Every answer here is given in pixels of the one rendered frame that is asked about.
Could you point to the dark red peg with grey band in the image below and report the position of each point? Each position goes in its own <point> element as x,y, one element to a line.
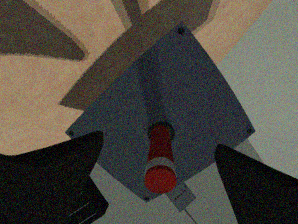
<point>160,175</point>

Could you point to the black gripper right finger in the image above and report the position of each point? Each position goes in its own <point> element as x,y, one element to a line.
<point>258,194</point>

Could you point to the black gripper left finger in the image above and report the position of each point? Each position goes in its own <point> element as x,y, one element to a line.
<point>40,187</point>

